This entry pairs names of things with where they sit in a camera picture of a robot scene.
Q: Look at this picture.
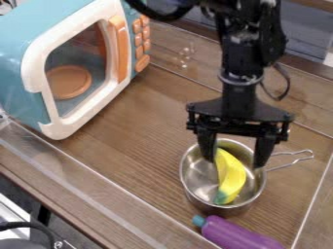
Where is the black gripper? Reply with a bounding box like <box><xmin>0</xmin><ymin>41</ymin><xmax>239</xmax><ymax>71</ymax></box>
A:
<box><xmin>185</xmin><ymin>84</ymin><xmax>294</xmax><ymax>168</ymax></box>

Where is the yellow toy banana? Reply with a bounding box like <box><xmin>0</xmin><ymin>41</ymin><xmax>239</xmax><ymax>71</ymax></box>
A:
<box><xmin>213</xmin><ymin>148</ymin><xmax>247</xmax><ymax>205</ymax></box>

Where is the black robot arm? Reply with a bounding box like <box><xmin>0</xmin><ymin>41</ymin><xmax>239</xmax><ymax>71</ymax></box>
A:
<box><xmin>124</xmin><ymin>0</ymin><xmax>294</xmax><ymax>168</ymax></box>

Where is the purple toy eggplant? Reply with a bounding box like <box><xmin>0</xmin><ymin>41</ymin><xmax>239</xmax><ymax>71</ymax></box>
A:
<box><xmin>192</xmin><ymin>215</ymin><xmax>284</xmax><ymax>249</ymax></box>

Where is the blue grey sofa background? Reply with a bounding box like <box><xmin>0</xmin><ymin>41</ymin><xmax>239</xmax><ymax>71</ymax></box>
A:
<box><xmin>147</xmin><ymin>0</ymin><xmax>333</xmax><ymax>63</ymax></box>

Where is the orange microwave turntable plate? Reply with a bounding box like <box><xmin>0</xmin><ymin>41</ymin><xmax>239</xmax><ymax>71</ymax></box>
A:
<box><xmin>46</xmin><ymin>65</ymin><xmax>92</xmax><ymax>100</ymax></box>

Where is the blue toy microwave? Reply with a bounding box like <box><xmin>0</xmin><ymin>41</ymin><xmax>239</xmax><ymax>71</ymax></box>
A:
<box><xmin>0</xmin><ymin>0</ymin><xmax>151</xmax><ymax>140</ymax></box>

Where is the silver pot with wire handle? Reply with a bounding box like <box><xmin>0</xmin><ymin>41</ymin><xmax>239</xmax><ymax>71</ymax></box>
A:
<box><xmin>179</xmin><ymin>138</ymin><xmax>312</xmax><ymax>216</ymax></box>

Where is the black cable bottom left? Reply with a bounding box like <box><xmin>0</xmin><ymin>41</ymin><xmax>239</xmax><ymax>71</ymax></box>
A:
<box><xmin>0</xmin><ymin>220</ymin><xmax>54</xmax><ymax>249</ymax></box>

